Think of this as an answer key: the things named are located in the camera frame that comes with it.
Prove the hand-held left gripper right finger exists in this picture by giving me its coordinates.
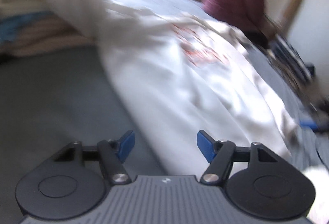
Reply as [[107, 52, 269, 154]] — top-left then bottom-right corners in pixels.
[[197, 130, 282, 185]]

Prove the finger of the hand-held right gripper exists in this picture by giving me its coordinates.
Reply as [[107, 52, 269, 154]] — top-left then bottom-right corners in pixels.
[[299, 102, 329, 134]]

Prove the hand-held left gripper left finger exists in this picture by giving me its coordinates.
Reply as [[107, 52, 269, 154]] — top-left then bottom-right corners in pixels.
[[53, 130, 136, 185]]

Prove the white sweatshirt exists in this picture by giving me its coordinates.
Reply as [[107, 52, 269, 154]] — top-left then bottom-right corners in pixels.
[[44, 0, 302, 175]]

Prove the person's white fleece clothing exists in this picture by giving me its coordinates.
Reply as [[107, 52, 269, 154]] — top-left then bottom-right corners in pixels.
[[302, 166, 329, 224]]

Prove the plaid folded shirt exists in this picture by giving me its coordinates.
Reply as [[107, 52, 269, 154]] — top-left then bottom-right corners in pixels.
[[267, 34, 316, 91]]

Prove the grey bed blanket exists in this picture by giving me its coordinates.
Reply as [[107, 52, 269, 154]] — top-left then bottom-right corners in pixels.
[[0, 0, 329, 188]]

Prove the pink knitted sweater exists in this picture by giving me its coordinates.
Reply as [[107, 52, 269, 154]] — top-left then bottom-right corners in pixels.
[[0, 16, 95, 57]]

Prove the light blue cloth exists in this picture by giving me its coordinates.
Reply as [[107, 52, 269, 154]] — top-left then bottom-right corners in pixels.
[[0, 12, 49, 42]]

